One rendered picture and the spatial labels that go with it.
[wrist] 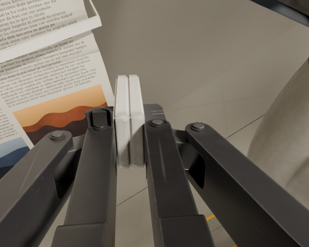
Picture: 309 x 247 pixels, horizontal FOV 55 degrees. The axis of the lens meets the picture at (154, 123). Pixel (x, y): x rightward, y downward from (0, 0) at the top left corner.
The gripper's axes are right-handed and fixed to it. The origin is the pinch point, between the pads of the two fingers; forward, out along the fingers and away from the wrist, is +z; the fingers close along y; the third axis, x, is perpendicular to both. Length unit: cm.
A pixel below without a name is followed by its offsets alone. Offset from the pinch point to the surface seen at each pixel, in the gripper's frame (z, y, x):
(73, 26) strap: 10.7, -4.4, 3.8
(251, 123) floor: 200, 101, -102
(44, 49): 11.3, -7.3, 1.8
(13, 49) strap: 9.1, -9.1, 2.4
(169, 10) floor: 141, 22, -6
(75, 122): 14.4, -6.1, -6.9
